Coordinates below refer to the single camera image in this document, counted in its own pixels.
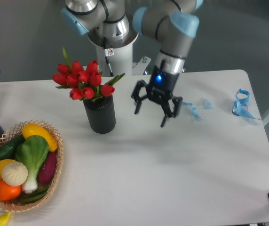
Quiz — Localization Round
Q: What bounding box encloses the small blue plastic piece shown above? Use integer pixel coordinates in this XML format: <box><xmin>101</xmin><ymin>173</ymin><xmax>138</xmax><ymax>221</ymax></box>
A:
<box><xmin>203</xmin><ymin>99</ymin><xmax>213</xmax><ymax>110</ymax></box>

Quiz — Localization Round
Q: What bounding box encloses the orange tangerine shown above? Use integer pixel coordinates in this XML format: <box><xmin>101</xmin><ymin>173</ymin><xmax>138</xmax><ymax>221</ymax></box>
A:
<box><xmin>0</xmin><ymin>181</ymin><xmax>22</xmax><ymax>201</ymax></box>

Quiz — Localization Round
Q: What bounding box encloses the green bok choy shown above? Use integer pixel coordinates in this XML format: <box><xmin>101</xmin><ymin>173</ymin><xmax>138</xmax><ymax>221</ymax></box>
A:
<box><xmin>15</xmin><ymin>135</ymin><xmax>49</xmax><ymax>194</ymax></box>

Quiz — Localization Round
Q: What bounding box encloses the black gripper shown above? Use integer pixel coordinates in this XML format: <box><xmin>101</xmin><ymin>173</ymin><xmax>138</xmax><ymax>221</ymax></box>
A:
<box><xmin>131</xmin><ymin>66</ymin><xmax>183</xmax><ymax>128</ymax></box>

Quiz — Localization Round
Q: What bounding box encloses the white steamed bun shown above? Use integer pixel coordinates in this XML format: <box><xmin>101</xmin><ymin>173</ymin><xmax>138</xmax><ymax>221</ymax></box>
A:
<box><xmin>1</xmin><ymin>161</ymin><xmax>28</xmax><ymax>186</ymax></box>

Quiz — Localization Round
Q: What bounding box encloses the yellow banana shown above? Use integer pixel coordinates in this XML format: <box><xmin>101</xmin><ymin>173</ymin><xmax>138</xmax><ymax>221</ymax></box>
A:
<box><xmin>0</xmin><ymin>212</ymin><xmax>11</xmax><ymax>226</ymax></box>

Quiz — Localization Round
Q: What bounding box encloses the woven bamboo basket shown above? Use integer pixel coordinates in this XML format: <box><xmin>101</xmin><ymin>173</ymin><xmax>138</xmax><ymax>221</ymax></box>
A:
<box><xmin>0</xmin><ymin>120</ymin><xmax>63</xmax><ymax>212</ymax></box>

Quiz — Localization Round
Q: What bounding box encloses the purple sweet potato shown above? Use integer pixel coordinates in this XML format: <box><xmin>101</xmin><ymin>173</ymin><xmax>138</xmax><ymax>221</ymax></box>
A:
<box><xmin>38</xmin><ymin>152</ymin><xmax>57</xmax><ymax>184</ymax></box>

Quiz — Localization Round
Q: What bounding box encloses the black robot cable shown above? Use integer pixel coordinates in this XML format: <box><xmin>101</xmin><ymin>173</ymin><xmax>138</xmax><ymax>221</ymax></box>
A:
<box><xmin>103</xmin><ymin>37</ymin><xmax>114</xmax><ymax>77</ymax></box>

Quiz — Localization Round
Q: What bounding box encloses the red tulip bouquet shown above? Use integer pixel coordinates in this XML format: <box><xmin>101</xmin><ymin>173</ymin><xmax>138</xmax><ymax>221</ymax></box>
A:
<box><xmin>52</xmin><ymin>48</ymin><xmax>125</xmax><ymax>102</ymax></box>

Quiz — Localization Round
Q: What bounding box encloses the dark green vegetable in basket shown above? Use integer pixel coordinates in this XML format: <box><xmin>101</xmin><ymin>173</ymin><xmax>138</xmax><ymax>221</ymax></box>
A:
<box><xmin>19</xmin><ymin>187</ymin><xmax>48</xmax><ymax>204</ymax></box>

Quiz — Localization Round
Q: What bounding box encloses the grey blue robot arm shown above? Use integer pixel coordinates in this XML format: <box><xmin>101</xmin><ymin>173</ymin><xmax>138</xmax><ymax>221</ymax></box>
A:
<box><xmin>61</xmin><ymin>0</ymin><xmax>202</xmax><ymax>119</ymax></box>

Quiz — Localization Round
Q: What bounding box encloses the metal table bracket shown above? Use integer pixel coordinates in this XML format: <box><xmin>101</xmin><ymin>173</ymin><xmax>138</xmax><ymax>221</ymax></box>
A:
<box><xmin>132</xmin><ymin>56</ymin><xmax>151</xmax><ymax>75</ymax></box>

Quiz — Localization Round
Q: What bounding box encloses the blue ribbon loop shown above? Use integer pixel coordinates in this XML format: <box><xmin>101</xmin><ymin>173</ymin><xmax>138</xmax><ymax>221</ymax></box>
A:
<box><xmin>231</xmin><ymin>89</ymin><xmax>260</xmax><ymax>120</ymax></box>

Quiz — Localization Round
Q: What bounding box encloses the green cucumber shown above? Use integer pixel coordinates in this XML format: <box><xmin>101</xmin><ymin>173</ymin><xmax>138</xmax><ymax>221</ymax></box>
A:
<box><xmin>0</xmin><ymin>135</ymin><xmax>25</xmax><ymax>161</ymax></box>

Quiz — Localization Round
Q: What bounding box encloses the yellow squash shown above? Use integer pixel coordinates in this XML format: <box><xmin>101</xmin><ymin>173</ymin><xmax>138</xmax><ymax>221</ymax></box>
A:
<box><xmin>22</xmin><ymin>123</ymin><xmax>58</xmax><ymax>152</ymax></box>

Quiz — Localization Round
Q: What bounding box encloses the black ribbed vase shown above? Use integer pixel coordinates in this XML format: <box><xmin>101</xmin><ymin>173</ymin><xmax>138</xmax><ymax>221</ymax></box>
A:
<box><xmin>83</xmin><ymin>96</ymin><xmax>116</xmax><ymax>134</ymax></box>

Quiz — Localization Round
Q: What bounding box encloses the blue ribbon strip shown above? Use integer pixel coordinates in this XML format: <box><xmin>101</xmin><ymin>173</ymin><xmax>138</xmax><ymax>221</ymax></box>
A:
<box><xmin>182</xmin><ymin>102</ymin><xmax>203</xmax><ymax>121</ymax></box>

